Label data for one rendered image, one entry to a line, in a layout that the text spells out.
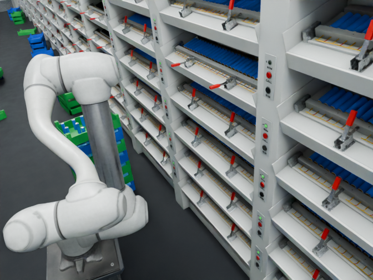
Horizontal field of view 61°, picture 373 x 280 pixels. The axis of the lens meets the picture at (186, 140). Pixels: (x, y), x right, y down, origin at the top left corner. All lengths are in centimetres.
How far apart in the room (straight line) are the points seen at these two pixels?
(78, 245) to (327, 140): 103
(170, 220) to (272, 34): 131
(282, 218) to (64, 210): 68
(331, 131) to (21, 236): 77
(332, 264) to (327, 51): 59
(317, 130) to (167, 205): 129
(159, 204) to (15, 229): 125
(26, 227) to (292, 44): 76
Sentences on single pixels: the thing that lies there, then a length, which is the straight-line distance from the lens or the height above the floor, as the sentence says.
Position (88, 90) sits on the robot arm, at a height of 94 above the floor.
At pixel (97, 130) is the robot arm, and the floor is 79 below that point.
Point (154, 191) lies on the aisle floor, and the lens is 208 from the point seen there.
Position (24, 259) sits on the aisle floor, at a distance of 200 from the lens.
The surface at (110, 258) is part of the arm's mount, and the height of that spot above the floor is 22.
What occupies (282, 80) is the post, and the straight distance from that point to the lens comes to 85.
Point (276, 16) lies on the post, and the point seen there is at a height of 119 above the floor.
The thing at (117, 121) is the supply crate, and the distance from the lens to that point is 183.
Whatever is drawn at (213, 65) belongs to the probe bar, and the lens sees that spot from 118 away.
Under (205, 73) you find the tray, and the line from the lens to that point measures 120.
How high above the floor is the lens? 137
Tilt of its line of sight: 33 degrees down
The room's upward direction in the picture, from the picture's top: 6 degrees counter-clockwise
